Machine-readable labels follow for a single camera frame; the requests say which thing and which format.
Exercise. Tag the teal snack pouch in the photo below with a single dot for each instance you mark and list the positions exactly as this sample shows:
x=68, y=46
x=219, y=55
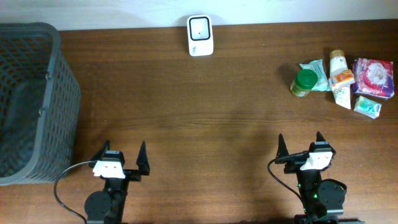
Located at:
x=317, y=67

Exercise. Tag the white barcode scanner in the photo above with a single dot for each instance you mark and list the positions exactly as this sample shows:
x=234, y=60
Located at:
x=200, y=35

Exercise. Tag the grey plastic basket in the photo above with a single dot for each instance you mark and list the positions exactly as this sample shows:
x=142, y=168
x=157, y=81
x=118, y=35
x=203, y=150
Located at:
x=40, y=103

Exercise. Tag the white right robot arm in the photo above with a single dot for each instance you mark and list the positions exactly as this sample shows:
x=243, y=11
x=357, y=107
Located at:
x=322, y=199

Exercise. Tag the teal Kleenex tissue pack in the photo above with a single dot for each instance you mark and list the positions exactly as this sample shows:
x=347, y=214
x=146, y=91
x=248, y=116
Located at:
x=367, y=107

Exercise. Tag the white cream tube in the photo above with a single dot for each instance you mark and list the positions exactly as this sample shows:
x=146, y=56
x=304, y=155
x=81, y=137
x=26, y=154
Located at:
x=338, y=65

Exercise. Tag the green lid jar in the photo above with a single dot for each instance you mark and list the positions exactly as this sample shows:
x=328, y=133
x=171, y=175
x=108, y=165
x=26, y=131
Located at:
x=303, y=83

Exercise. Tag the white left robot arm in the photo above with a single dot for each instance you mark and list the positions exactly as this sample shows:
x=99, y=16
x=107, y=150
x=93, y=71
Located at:
x=107, y=205

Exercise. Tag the orange Kleenex tissue pack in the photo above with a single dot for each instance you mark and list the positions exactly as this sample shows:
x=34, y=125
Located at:
x=345, y=78

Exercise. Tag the red purple package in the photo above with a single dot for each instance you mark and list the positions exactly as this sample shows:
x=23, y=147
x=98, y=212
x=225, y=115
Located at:
x=373, y=77

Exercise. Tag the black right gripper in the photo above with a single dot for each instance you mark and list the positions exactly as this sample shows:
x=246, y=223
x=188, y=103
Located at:
x=291, y=167

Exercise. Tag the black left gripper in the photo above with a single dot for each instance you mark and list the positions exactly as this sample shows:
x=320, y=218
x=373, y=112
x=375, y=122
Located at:
x=142, y=161

